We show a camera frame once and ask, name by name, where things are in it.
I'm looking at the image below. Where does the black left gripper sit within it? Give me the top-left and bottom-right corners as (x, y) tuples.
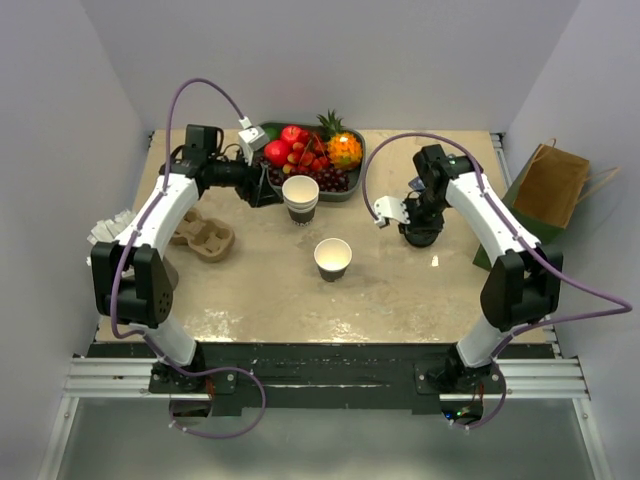
(208, 144), (284, 208)

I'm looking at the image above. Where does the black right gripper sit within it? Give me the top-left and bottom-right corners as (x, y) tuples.
(394, 191), (449, 238)

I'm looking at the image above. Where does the pulp cup carrier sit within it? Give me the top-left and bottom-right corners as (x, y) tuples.
(170, 208), (235, 263)

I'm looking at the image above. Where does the black paper coffee cup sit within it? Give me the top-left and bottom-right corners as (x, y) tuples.
(314, 238), (352, 282)

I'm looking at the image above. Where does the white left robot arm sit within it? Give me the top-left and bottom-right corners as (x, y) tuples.
(90, 125), (279, 392)

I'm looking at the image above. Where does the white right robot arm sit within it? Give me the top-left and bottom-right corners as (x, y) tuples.
(399, 145), (563, 393)

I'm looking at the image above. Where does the dark purple grape bunch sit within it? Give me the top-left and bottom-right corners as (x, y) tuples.
(257, 156), (287, 187)

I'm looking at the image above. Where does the blue card packet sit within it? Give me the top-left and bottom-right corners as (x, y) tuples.
(408, 177), (425, 191)

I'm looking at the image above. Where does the stack of black lids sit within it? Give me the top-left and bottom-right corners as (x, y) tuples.
(399, 219), (444, 248)

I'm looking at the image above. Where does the red apple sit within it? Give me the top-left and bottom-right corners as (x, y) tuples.
(264, 139), (292, 168)
(280, 125), (310, 146)

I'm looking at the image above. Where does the stack of paper cups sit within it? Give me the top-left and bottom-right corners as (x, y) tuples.
(282, 175), (320, 226)

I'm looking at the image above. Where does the green lime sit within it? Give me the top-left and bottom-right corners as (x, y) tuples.
(264, 127), (280, 141)

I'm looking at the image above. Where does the red lychee bunch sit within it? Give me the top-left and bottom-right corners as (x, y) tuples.
(282, 141), (330, 175)

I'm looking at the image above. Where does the dark grey fruit tray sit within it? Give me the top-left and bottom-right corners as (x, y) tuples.
(254, 121), (366, 203)

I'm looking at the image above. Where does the orange pineapple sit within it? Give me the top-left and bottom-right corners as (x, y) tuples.
(316, 110), (363, 171)

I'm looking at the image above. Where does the white wrapped straws bundle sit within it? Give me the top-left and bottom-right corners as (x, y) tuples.
(87, 209), (136, 245)

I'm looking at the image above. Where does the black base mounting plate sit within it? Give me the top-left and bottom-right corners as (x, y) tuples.
(87, 342), (557, 417)

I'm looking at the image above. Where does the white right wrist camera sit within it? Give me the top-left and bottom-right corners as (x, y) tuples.
(373, 196), (410, 228)

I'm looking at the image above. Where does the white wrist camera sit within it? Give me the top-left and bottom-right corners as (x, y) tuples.
(238, 127), (269, 166)
(373, 196), (410, 228)

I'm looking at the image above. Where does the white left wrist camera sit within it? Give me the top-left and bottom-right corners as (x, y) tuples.
(238, 127), (269, 166)

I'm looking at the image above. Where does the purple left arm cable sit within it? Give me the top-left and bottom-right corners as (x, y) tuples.
(109, 78), (268, 441)

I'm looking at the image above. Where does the aluminium frame rail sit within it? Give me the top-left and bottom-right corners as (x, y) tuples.
(63, 358), (590, 400)

